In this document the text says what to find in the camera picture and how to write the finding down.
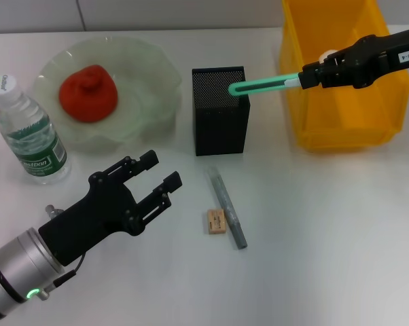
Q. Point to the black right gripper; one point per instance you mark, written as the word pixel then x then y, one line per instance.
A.
pixel 381 54

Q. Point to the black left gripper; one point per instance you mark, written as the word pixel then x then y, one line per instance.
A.
pixel 95 217

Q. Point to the white paper ball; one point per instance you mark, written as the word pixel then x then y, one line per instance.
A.
pixel 327 55

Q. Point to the green utility knife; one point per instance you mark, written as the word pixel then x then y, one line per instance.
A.
pixel 259 85

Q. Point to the grey marker pen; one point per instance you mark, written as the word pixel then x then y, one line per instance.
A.
pixel 225 200

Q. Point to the tan rectangular eraser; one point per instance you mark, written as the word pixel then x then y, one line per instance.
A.
pixel 217 222

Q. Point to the red-orange toy orange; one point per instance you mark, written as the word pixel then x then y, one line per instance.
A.
pixel 89 98

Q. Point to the clear bottle with green label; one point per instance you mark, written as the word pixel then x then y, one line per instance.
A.
pixel 38 146

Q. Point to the black mesh pen holder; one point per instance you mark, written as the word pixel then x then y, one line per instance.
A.
pixel 221 129

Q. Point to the pale green glass fruit plate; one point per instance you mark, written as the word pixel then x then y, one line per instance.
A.
pixel 146 85

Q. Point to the yellow plastic storage bin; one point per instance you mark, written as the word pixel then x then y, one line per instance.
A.
pixel 326 112

